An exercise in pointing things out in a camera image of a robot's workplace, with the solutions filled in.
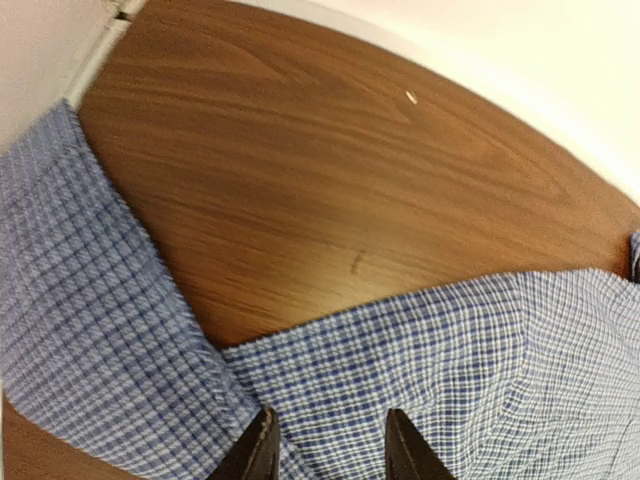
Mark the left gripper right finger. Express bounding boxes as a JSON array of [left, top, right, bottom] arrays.
[[385, 409, 455, 480]]

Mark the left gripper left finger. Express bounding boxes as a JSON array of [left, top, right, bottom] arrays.
[[211, 407, 281, 480]]

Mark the blue checked long sleeve shirt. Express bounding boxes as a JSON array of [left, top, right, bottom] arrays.
[[1, 102, 639, 479]]

